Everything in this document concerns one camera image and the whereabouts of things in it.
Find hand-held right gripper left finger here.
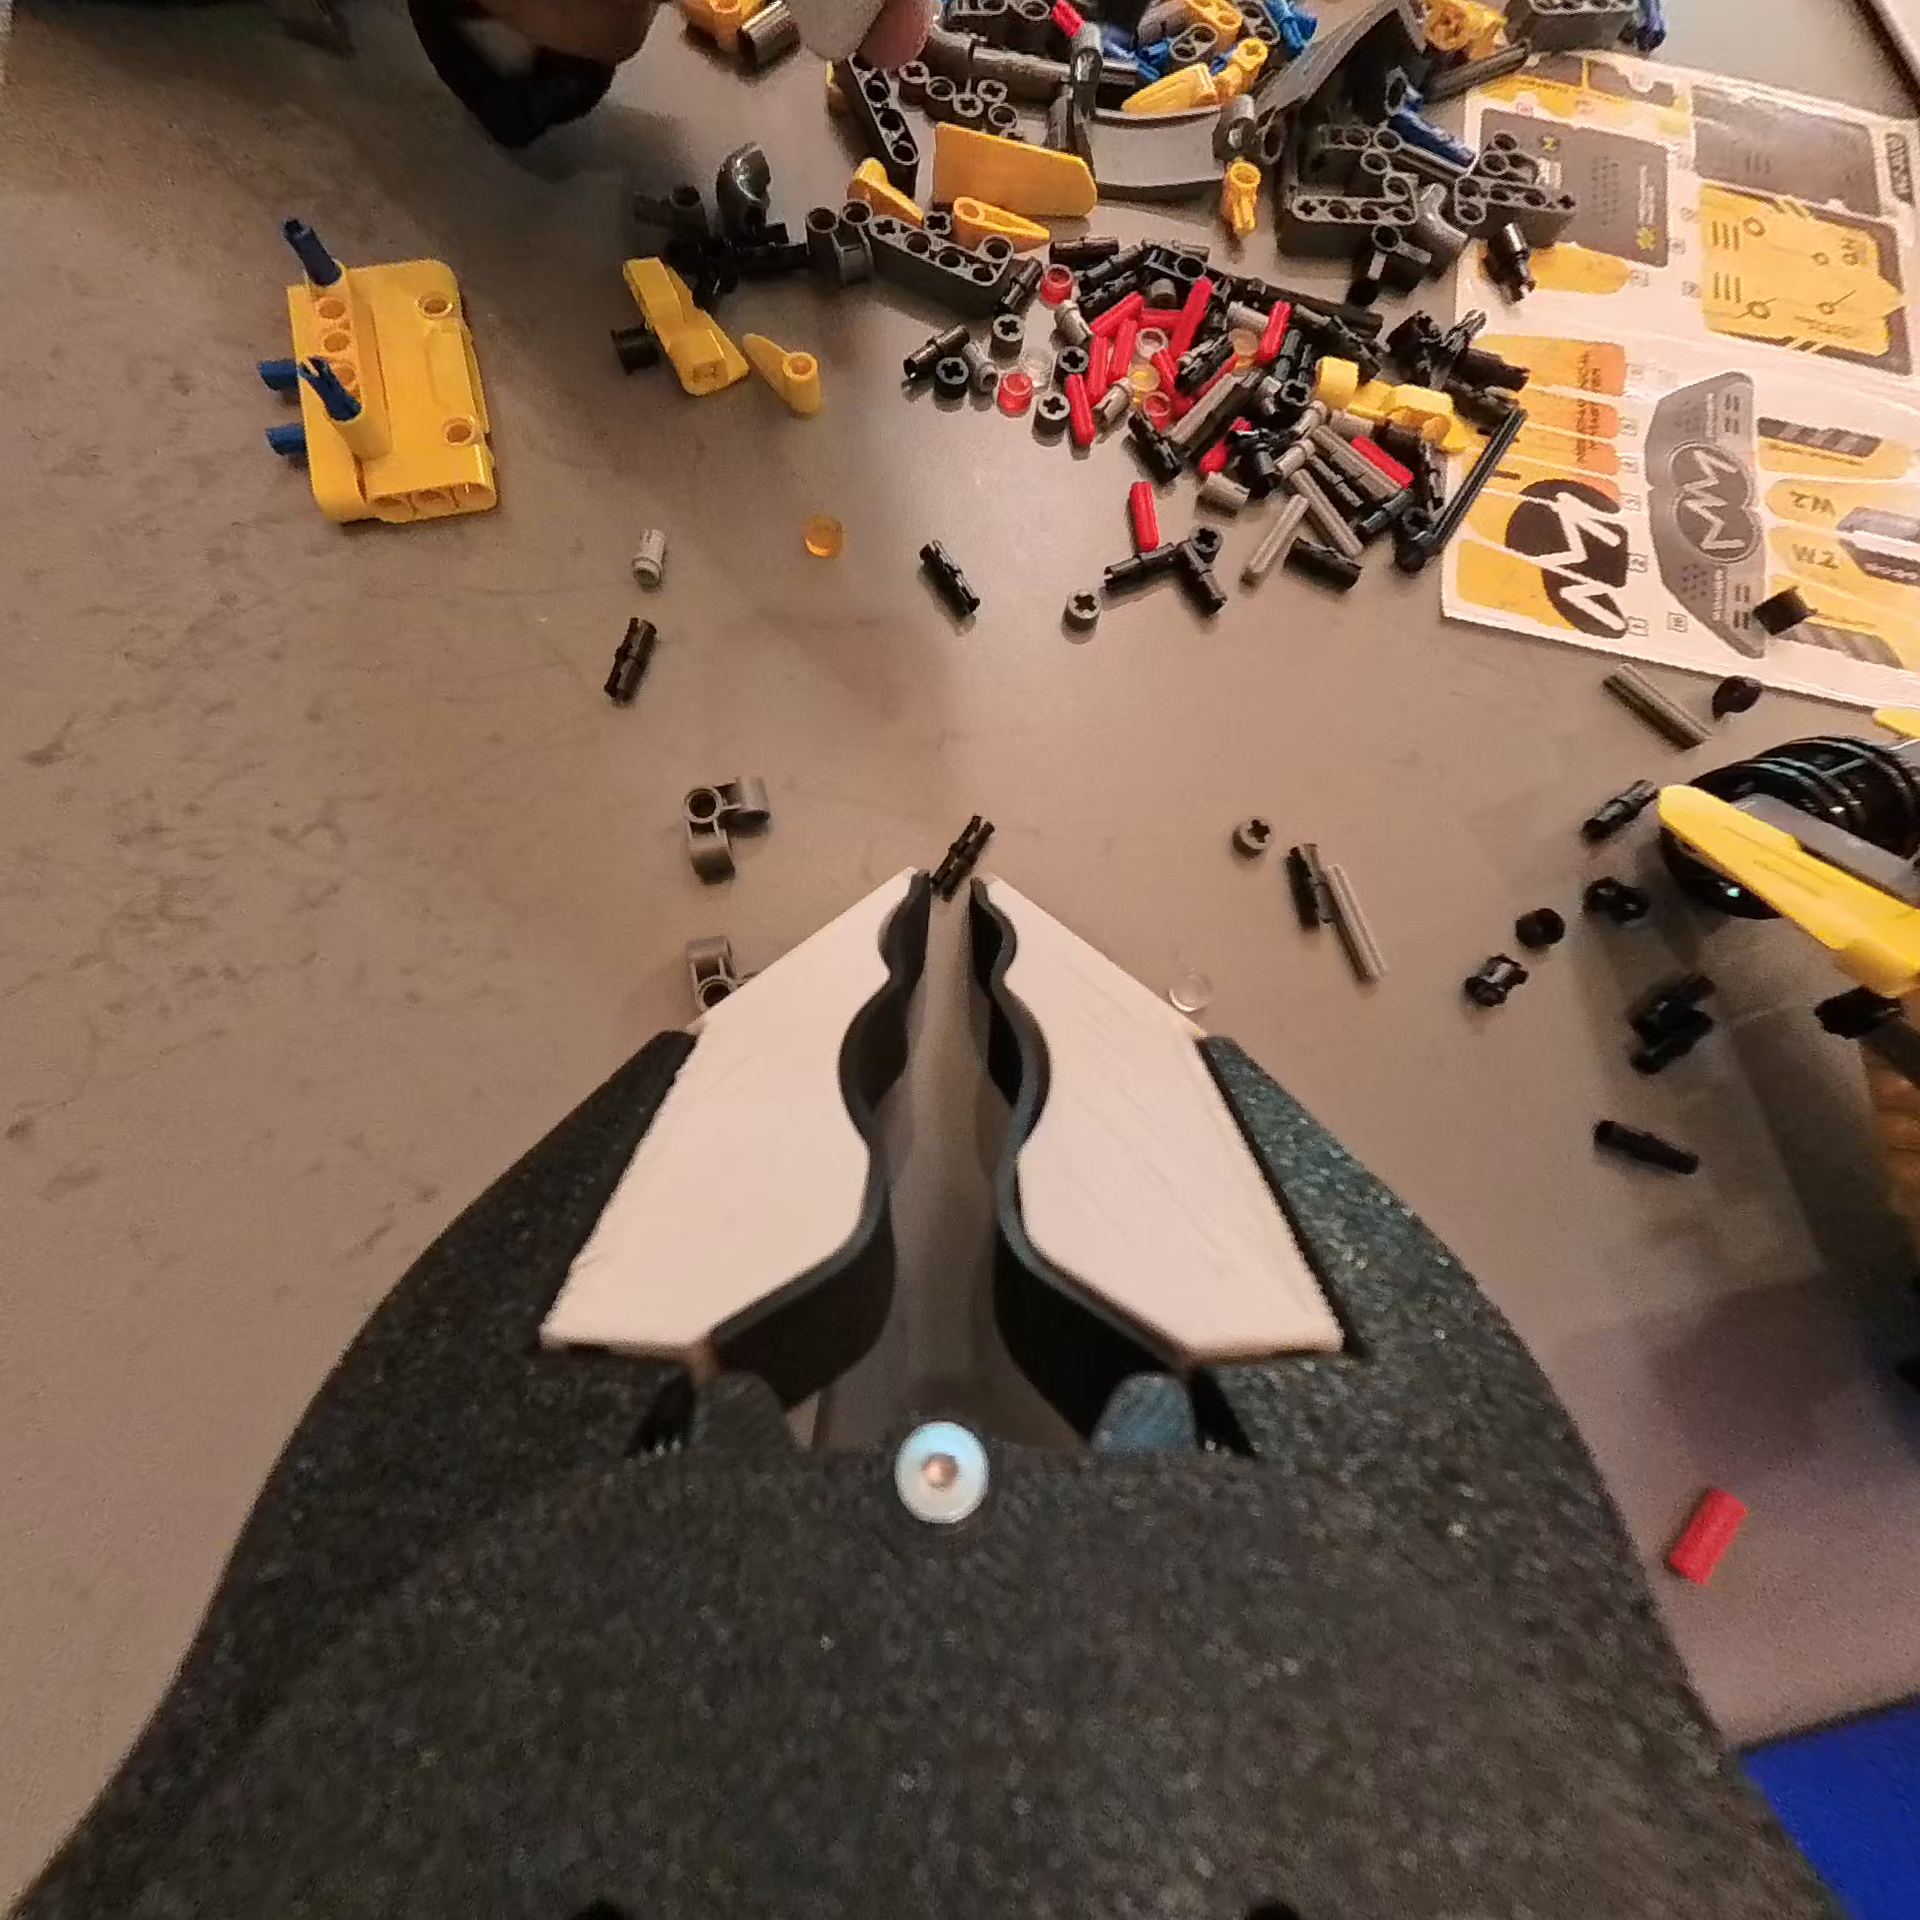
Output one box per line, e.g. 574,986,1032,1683
539,865,938,1431

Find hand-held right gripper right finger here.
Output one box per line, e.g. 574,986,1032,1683
971,876,1348,1420

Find pile of assorted brick parts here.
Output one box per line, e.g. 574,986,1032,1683
625,0,1674,321

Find yellow angled brick piece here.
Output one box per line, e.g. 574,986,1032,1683
607,256,752,400

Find yellow panel with blue pins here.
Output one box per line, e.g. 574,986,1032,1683
256,218,500,529

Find light grey toy axle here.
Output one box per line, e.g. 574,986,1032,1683
1327,864,1384,986

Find heap of red black pegs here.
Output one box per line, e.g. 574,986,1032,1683
900,239,1532,581

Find scattered small black pieces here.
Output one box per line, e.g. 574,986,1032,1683
1459,674,1768,1180

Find black cross-shaped pin assembly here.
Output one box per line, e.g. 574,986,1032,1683
1106,529,1226,619

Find red toy pin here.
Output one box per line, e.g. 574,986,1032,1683
1668,1490,1745,1583

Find dark grey toy axle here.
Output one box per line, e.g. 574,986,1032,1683
1601,666,1716,750

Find yellow grey toy brick model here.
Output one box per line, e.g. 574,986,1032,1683
1651,706,1920,1187

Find blue plastic bin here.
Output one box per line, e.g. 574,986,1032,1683
1741,1709,1920,1920

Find yellow and grey sticker sheet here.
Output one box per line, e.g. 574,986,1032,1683
1439,47,1920,714

